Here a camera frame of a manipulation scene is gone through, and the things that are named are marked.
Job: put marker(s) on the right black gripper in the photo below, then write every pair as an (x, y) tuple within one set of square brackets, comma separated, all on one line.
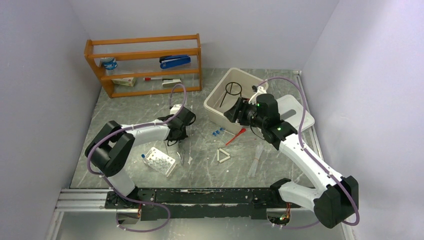
[(233, 113)]

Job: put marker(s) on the blue stapler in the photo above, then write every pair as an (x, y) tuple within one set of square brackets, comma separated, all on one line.
[(171, 61)]

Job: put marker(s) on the orange wooden shelf rack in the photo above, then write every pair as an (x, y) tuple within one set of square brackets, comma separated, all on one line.
[(139, 58)]

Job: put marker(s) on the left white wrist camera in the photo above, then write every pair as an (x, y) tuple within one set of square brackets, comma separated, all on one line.
[(176, 109)]

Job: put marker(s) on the blue capped small tubes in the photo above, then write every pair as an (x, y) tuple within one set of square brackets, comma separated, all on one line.
[(218, 132)]

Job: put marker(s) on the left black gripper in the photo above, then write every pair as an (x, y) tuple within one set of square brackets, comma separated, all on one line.
[(182, 136)]

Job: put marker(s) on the metal crucible tongs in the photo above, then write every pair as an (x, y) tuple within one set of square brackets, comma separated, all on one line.
[(181, 151)]

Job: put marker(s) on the small white cardboard box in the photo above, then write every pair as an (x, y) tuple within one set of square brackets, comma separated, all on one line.
[(126, 81)]

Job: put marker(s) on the red plastic spatula spoon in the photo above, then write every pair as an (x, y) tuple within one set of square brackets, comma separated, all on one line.
[(235, 136)]

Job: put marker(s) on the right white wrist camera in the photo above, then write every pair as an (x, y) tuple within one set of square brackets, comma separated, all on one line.
[(258, 90)]

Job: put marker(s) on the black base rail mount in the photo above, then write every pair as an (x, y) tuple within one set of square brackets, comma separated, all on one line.
[(196, 203)]

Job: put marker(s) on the beige plastic bin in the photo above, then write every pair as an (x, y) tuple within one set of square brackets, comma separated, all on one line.
[(212, 102)]

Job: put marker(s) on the white plastic bin lid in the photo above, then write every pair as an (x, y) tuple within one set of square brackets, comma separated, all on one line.
[(291, 111)]

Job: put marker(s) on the black wire tripod stand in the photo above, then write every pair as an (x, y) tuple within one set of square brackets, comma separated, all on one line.
[(233, 89)]

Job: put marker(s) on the white clay triangle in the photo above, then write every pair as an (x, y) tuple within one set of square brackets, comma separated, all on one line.
[(222, 155)]

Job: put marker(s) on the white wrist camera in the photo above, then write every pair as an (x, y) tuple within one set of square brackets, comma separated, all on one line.
[(258, 90), (176, 109)]

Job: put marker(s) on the beige whiteboard eraser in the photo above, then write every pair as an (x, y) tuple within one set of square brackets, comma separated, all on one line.
[(170, 82)]

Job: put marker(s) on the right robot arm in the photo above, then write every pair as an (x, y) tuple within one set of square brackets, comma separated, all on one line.
[(334, 197)]

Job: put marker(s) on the red capped marker pen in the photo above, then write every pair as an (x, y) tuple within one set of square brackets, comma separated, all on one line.
[(152, 78)]

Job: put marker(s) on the clear plastic pipettes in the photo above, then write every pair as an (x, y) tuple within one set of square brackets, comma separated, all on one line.
[(253, 168)]

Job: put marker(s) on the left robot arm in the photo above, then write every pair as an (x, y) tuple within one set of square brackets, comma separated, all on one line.
[(110, 148)]

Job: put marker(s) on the blue white tape roll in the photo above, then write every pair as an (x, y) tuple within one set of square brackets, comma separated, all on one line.
[(108, 63)]

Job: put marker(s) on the white test tube rack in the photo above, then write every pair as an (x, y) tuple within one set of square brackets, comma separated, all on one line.
[(159, 161)]

